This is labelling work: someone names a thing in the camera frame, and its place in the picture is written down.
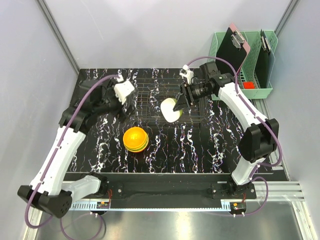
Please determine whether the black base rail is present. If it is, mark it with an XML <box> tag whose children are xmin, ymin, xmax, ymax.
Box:
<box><xmin>71</xmin><ymin>172</ymin><xmax>256</xmax><ymax>210</ymax></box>

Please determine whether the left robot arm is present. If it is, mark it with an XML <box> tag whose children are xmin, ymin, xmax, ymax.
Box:
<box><xmin>17</xmin><ymin>75</ymin><xmax>135</xmax><ymax>219</ymax></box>

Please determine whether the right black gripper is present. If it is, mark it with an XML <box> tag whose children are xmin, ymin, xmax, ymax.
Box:
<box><xmin>173</xmin><ymin>81</ymin><xmax>213</xmax><ymax>112</ymax></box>

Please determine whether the black pink clipboard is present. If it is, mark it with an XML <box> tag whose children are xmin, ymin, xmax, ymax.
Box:
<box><xmin>215</xmin><ymin>23</ymin><xmax>251</xmax><ymax>76</ymax></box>

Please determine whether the green striped bowl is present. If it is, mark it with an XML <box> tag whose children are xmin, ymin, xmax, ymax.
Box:
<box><xmin>124</xmin><ymin>141</ymin><xmax>149</xmax><ymax>153</ymax></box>

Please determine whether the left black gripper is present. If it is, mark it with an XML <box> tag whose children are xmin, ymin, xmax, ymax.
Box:
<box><xmin>94</xmin><ymin>79</ymin><xmax>136</xmax><ymax>123</ymax></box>

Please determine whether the white green bowl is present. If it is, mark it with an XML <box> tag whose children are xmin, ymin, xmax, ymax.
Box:
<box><xmin>160</xmin><ymin>98</ymin><xmax>182</xmax><ymax>123</ymax></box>

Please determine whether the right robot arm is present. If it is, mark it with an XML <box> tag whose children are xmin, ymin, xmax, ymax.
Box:
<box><xmin>173</xmin><ymin>61</ymin><xmax>280</xmax><ymax>199</ymax></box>

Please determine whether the red block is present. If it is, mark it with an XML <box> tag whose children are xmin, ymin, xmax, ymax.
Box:
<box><xmin>242</xmin><ymin>81</ymin><xmax>255</xmax><ymax>90</ymax></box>

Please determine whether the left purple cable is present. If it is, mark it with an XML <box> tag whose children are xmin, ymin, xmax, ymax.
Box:
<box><xmin>24</xmin><ymin>74</ymin><xmax>125</xmax><ymax>240</ymax></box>

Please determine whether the wire dish rack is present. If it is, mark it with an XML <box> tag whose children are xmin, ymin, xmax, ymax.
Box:
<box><xmin>130</xmin><ymin>78</ymin><xmax>210</xmax><ymax>126</ymax></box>

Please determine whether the dark green clipboard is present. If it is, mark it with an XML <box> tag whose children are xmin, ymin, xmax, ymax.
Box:
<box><xmin>255</xmin><ymin>29</ymin><xmax>275</xmax><ymax>89</ymax></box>

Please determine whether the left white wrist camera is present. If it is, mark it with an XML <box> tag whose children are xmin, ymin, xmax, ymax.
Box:
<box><xmin>113</xmin><ymin>76</ymin><xmax>135</xmax><ymax>105</ymax></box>

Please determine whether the green plastic file organizer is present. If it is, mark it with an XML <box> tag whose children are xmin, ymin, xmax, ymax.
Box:
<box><xmin>205</xmin><ymin>30</ymin><xmax>279</xmax><ymax>101</ymax></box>

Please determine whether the white slotted cable duct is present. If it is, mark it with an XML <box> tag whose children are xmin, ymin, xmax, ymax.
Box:
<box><xmin>69</xmin><ymin>201</ymin><xmax>111</xmax><ymax>211</ymax></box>

